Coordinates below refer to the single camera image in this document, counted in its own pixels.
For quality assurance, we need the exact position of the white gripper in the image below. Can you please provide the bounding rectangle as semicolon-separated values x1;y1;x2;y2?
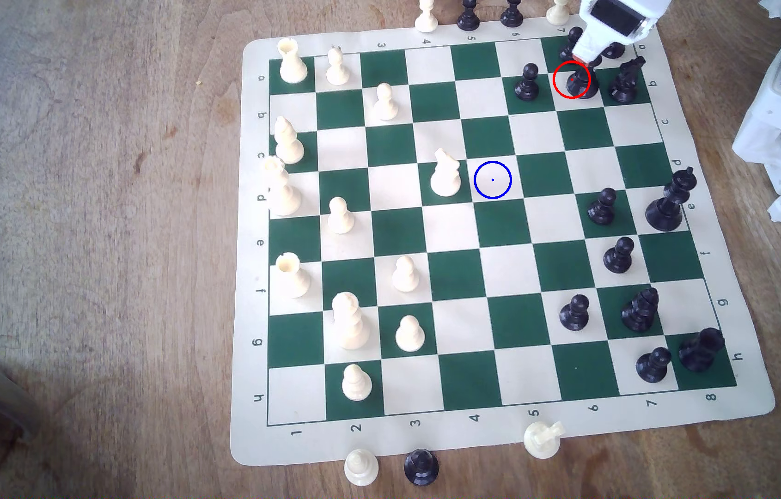
571;0;673;66

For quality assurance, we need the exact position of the black chess bishop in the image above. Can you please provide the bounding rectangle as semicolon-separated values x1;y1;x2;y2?
620;287;661;334
560;60;600;99

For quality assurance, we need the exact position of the black chess knight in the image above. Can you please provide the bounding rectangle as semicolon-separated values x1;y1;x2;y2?
607;55;647;105
559;27;585;62

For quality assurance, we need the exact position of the white chess bishop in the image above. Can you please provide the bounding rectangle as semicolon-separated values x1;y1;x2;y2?
273;115;306;166
413;0;440;34

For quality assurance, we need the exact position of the black chess king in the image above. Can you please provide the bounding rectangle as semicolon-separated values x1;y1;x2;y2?
644;166;699;233

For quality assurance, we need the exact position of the white chess knight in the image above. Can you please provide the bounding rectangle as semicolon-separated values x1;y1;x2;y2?
428;147;464;199
522;420;567;461

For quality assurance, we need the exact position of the green and white chess mat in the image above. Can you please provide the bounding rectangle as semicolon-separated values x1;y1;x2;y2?
230;8;777;467

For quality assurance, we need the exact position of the white chess rook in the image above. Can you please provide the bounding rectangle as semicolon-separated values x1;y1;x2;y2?
277;37;310;85
274;252;312;299

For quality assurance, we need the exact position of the white chess queen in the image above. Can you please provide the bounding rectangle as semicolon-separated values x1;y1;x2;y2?
262;155;303;218

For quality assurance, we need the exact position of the white chess king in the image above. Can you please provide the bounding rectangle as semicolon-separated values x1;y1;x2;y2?
331;292;371;352

